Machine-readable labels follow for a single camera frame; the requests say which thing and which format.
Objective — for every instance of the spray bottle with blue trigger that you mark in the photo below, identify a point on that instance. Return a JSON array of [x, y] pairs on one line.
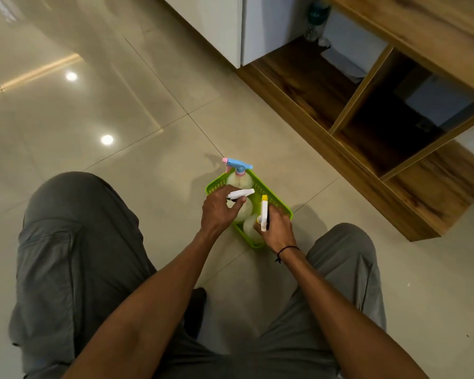
[[239, 166]]

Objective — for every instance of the person's right hand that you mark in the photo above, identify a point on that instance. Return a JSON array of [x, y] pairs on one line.
[[279, 232]]

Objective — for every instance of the wooden shelf unit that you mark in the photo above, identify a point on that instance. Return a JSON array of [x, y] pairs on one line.
[[312, 86]]

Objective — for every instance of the person's right forearm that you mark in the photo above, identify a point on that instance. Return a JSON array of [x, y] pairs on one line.
[[339, 319]]

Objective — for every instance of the person's left hand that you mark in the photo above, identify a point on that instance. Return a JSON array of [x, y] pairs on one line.
[[215, 213]]

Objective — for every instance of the person's left forearm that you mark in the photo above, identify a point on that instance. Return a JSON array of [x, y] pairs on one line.
[[142, 307]]

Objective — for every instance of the person's left thumb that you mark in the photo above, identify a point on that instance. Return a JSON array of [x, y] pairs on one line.
[[239, 202]]

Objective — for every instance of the white cabinet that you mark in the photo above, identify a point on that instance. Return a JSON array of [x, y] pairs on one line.
[[217, 23]]

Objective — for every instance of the black wrist band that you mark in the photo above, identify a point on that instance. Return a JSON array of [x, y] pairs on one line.
[[286, 249]]

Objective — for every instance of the grey trousers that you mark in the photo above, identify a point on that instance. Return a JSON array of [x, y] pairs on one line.
[[71, 252]]

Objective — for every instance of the person's right thumb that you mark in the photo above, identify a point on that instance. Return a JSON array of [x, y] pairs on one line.
[[258, 230]]

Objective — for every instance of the white paper sheet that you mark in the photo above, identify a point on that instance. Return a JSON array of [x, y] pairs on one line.
[[341, 61]]

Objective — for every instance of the green plastic basket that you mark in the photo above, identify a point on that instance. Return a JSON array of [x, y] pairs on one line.
[[266, 193]]

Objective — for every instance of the spray bottle with white trigger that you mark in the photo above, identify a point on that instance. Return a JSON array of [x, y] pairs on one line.
[[243, 193]]

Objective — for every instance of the clear plastic water bottle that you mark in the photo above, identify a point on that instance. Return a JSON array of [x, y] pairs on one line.
[[316, 19]]

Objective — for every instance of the spray bottle with yellow-tipped trigger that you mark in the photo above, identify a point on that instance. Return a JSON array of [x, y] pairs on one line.
[[264, 211]]

